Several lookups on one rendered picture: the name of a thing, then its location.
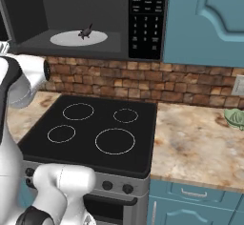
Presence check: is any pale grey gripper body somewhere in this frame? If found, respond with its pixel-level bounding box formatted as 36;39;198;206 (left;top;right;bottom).
0;41;10;55

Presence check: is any black microwave door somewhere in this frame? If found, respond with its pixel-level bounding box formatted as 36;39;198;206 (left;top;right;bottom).
0;0;13;44

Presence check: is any black microwave oven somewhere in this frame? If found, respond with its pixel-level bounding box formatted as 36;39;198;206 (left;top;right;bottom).
0;0;170;62

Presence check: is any black oven door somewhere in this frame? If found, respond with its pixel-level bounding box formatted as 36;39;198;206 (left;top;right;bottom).
83;193;148;225

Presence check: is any blue base cupboard door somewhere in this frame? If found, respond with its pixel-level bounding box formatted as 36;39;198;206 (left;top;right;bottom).
147;195;235;225
231;195;244;225

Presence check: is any white round turntable plate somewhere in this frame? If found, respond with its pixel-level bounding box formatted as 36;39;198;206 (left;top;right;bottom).
49;29;109;48

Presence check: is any small dark fish-shaped food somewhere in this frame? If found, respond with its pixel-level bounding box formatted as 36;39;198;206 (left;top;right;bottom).
77;22;94;41

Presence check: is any black hob with oven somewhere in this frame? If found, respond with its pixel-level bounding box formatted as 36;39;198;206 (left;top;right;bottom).
16;93;158;225

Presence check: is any blue drawer front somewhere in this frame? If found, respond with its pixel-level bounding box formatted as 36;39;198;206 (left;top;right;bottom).
169;181;235;205

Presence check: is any black oven door handle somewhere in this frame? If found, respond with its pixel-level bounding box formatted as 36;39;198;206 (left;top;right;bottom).
83;193;138;207

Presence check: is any blue wall cupboard door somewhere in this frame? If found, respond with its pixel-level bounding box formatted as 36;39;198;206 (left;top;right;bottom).
162;0;244;69

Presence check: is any silver cupboard door handle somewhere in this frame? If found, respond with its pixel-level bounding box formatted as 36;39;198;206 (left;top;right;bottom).
152;200;158;225

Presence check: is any pale wall socket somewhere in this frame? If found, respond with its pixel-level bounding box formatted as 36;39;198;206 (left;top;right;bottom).
231;73;244;96

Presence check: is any silver drawer handle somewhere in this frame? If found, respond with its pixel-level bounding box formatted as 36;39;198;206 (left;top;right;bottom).
180;187;209;199

